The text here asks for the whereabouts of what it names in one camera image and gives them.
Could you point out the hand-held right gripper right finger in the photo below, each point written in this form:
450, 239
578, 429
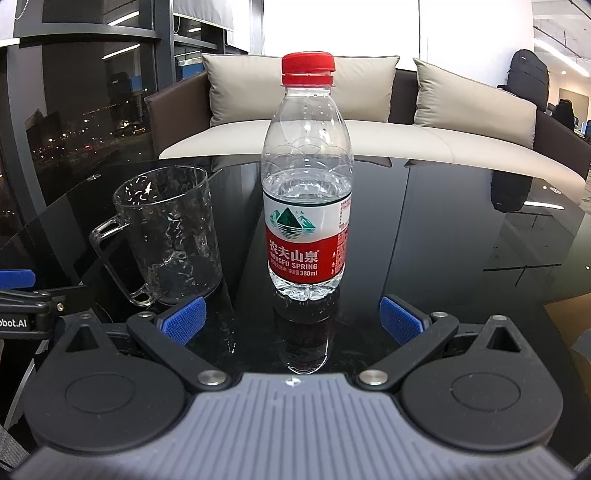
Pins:
399, 321

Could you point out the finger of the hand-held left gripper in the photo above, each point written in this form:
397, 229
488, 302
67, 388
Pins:
16, 279
46, 300

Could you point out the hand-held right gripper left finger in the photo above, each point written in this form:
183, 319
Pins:
184, 321

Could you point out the clear plastic water bottle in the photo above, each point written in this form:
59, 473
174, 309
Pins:
304, 184

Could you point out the red bottle cap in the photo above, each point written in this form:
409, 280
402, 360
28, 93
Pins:
308, 62

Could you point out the brown and beige sofa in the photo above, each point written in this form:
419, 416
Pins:
323, 138

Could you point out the beige sofa cushion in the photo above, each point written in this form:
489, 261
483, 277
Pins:
258, 87
471, 106

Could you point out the black office chair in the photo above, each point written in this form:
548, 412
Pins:
564, 115

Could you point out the black backpack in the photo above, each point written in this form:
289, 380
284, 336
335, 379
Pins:
528, 78

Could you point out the grey roller blind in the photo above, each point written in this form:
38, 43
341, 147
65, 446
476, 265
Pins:
203, 11

